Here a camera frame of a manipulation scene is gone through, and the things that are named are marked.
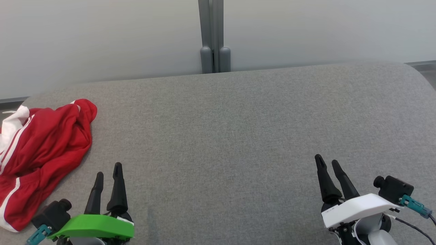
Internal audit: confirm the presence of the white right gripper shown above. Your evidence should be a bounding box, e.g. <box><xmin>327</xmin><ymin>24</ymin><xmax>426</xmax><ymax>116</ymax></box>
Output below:
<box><xmin>314</xmin><ymin>154</ymin><xmax>402</xmax><ymax>245</ymax></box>

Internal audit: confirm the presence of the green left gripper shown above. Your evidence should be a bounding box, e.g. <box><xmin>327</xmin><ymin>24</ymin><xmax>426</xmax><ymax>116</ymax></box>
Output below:
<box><xmin>48</xmin><ymin>162</ymin><xmax>135</xmax><ymax>245</ymax></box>

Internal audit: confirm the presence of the red basketball jersey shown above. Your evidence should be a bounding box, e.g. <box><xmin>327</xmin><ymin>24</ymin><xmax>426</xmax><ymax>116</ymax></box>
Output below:
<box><xmin>0</xmin><ymin>99</ymin><xmax>98</xmax><ymax>177</ymax></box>

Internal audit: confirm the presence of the teal left camera connector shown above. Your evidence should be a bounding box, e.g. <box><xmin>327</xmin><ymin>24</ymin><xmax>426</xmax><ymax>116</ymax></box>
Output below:
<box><xmin>26</xmin><ymin>225</ymin><xmax>52</xmax><ymax>245</ymax></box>

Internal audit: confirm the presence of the teal camera connector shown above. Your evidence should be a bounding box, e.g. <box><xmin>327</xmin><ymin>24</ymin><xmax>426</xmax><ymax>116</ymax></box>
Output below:
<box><xmin>26</xmin><ymin>225</ymin><xmax>52</xmax><ymax>245</ymax></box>
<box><xmin>399</xmin><ymin>195</ymin><xmax>433</xmax><ymax>219</ymax></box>

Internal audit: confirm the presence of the teal right camera connector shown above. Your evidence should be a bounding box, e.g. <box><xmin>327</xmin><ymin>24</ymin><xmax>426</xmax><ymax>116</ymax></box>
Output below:
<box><xmin>399</xmin><ymin>195</ymin><xmax>433</xmax><ymax>219</ymax></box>

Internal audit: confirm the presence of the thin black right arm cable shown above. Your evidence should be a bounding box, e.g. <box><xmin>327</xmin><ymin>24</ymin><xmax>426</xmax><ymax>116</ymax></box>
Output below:
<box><xmin>388</xmin><ymin>212</ymin><xmax>436</xmax><ymax>245</ymax></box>

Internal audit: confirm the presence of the grey partition post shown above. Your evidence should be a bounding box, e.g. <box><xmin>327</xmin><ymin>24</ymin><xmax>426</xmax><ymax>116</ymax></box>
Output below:
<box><xmin>198</xmin><ymin>0</ymin><xmax>231</xmax><ymax>74</ymax></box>

